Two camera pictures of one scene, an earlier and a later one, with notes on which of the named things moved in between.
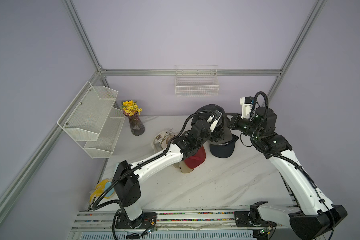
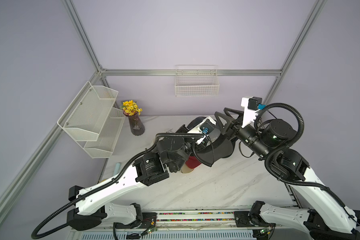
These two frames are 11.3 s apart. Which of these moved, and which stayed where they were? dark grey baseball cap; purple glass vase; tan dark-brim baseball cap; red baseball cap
Moved: dark grey baseball cap
Stayed: purple glass vase; red baseball cap; tan dark-brim baseball cap
